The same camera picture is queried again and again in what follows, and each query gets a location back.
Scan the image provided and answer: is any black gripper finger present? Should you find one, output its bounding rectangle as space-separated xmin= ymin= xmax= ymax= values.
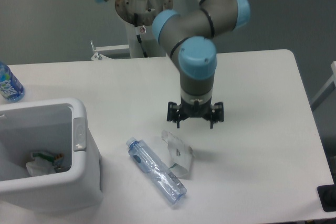
xmin=166 ymin=102 xmax=188 ymax=129
xmin=203 ymin=102 xmax=224 ymax=129

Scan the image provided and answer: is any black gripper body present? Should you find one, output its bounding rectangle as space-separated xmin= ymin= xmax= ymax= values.
xmin=180 ymin=99 xmax=212 ymax=118

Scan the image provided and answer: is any clear plastic bottle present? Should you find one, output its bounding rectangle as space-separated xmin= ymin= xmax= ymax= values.
xmin=126 ymin=137 xmax=187 ymax=205

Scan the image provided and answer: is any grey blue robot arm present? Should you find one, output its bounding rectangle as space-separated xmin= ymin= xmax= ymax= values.
xmin=96 ymin=0 xmax=250 ymax=124

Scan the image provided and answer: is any white plastic trash can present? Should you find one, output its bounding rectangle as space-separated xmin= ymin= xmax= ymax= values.
xmin=1 ymin=98 xmax=103 ymax=212

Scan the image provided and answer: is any white green trash in can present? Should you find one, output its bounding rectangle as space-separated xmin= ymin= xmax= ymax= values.
xmin=26 ymin=151 xmax=71 ymax=177

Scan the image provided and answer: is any black clamp at table edge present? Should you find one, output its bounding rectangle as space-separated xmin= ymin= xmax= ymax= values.
xmin=317 ymin=184 xmax=335 ymax=212

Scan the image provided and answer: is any blue labelled water bottle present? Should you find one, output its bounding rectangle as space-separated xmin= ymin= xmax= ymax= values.
xmin=1 ymin=62 xmax=25 ymax=102

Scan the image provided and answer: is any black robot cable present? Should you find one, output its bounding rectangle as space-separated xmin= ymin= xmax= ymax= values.
xmin=133 ymin=13 xmax=149 ymax=58

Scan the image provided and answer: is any white metal base bracket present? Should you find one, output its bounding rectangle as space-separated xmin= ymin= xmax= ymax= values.
xmin=90 ymin=40 xmax=130 ymax=61

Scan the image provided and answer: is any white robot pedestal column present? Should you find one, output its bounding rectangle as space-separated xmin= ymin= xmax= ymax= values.
xmin=115 ymin=0 xmax=173 ymax=58

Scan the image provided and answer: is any white frame at right edge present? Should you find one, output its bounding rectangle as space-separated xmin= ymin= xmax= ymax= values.
xmin=310 ymin=61 xmax=335 ymax=112

